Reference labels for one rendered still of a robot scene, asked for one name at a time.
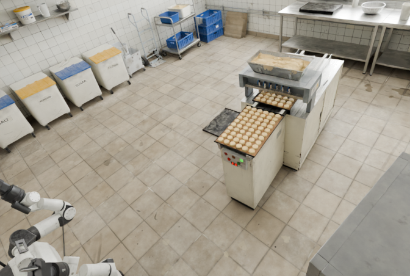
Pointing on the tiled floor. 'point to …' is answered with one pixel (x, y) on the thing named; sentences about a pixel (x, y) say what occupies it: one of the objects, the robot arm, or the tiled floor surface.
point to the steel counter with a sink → (393, 60)
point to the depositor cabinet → (296, 147)
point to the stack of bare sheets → (221, 122)
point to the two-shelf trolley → (174, 32)
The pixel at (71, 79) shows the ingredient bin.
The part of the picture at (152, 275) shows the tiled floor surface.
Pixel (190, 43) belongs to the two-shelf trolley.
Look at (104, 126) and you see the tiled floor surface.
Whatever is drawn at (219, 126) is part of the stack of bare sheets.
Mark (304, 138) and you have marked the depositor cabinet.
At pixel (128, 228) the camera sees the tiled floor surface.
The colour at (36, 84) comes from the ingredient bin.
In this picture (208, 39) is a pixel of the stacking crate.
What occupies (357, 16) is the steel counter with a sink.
